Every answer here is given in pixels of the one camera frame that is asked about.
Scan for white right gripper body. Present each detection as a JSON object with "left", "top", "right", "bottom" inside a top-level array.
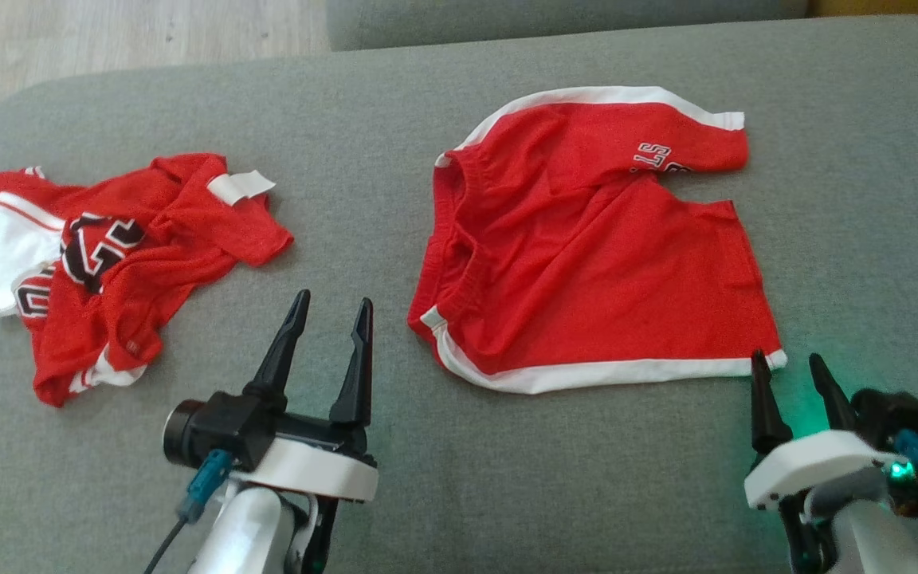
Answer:
[{"left": 743, "top": 429, "right": 902, "bottom": 513}]

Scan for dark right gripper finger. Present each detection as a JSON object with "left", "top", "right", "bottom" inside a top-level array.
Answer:
[
  {"left": 807, "top": 352, "right": 860, "bottom": 435},
  {"left": 749, "top": 348, "right": 794, "bottom": 457}
]

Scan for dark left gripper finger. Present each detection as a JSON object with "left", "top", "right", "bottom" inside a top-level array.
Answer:
[
  {"left": 243, "top": 289, "right": 312, "bottom": 409},
  {"left": 328, "top": 297, "right": 375, "bottom": 435}
]

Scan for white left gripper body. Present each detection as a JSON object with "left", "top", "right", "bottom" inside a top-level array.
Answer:
[{"left": 245, "top": 403, "right": 381, "bottom": 505}]

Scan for red basketball jersey white trim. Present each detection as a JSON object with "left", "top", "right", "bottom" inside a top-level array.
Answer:
[{"left": 0, "top": 152, "right": 296, "bottom": 408}]

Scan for red shorts with white trim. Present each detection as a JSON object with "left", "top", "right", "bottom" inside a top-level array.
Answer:
[{"left": 407, "top": 85, "right": 789, "bottom": 396}]

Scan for large grey sofa seat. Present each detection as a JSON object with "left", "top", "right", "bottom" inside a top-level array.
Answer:
[{"left": 0, "top": 14, "right": 918, "bottom": 574}]

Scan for large yellow sofa back cushion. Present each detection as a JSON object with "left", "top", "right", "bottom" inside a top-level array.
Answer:
[{"left": 808, "top": 0, "right": 918, "bottom": 18}]

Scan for grey sofa back cushion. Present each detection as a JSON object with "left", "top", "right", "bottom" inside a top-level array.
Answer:
[{"left": 325, "top": 0, "right": 812, "bottom": 52}]

